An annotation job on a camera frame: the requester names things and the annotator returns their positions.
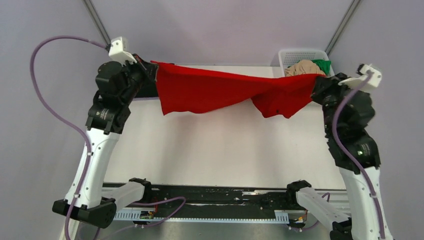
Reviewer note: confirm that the right aluminium frame post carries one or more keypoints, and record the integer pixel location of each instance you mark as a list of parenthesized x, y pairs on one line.
[(350, 12)]

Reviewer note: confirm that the white plastic laundry basket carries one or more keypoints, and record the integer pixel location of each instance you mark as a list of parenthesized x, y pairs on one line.
[(290, 56)]

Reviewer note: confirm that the aluminium frame post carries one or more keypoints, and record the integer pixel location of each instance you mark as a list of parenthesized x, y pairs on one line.
[(95, 17), (350, 12)]

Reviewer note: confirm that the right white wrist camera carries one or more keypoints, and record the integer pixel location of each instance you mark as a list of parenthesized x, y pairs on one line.
[(368, 79)]

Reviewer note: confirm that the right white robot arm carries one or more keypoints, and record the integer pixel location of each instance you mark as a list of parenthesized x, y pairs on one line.
[(347, 109)]

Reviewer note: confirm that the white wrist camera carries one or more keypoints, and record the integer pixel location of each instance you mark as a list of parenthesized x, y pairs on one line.
[(368, 79), (118, 51)]

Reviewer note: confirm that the beige t-shirt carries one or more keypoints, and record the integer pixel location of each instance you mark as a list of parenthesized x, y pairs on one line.
[(303, 67)]

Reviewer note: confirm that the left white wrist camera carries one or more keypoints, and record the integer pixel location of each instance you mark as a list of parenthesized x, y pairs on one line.
[(118, 51)]

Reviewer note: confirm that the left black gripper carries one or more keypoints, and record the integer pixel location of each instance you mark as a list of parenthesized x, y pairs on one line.
[(147, 69)]

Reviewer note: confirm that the left aluminium frame post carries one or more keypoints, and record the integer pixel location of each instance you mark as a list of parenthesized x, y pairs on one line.
[(95, 17)]

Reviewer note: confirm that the green t-shirt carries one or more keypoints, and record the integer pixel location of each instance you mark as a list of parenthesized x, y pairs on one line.
[(324, 65)]

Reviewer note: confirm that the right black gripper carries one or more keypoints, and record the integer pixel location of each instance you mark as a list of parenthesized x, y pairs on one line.
[(322, 84)]

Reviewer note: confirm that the white slotted cable duct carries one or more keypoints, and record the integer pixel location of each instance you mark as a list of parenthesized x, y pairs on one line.
[(139, 215)]

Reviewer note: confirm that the red t-shirt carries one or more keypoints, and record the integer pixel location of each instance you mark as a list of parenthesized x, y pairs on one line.
[(186, 89)]

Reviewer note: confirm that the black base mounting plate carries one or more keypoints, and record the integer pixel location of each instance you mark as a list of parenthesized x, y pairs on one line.
[(217, 201)]

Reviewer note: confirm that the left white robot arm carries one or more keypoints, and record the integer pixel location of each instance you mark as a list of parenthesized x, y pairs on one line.
[(118, 84)]

